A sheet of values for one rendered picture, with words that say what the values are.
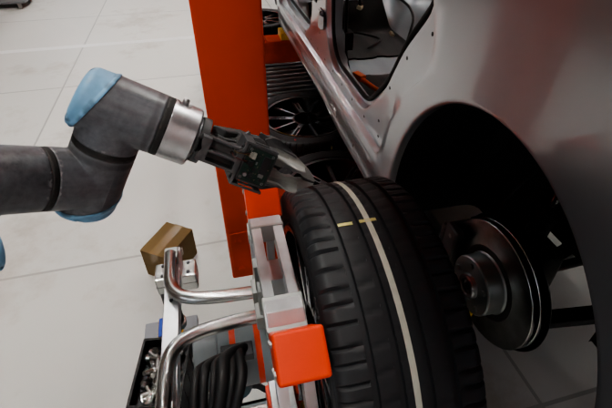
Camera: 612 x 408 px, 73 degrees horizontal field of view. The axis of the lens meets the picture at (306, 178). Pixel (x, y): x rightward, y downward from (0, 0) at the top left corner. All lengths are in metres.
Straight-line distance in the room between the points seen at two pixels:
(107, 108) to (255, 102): 0.56
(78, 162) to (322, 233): 0.39
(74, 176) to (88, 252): 1.95
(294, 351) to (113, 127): 0.39
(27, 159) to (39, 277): 1.97
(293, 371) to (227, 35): 0.74
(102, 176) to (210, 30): 0.50
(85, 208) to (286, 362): 0.36
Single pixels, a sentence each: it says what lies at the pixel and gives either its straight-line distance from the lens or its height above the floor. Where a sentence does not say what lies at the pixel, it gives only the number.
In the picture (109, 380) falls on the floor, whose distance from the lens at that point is 2.05.
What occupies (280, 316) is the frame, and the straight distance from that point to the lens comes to 0.69.
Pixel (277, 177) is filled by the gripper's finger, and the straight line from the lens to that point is 0.70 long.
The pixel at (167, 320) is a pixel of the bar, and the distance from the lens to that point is 0.89.
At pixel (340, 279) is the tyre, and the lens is 0.67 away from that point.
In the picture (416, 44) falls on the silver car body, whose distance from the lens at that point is 1.15.
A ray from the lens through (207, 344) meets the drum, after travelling 0.92.
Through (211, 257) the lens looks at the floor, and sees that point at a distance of 2.33.
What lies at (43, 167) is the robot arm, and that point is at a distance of 0.63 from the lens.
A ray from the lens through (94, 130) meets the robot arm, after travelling 0.63.
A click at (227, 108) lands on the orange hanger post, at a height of 1.18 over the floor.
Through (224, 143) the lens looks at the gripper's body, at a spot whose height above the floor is 1.36.
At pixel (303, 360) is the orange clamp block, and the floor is 1.14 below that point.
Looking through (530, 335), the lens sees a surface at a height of 0.86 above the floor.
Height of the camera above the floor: 1.68
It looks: 37 degrees down
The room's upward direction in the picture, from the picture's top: straight up
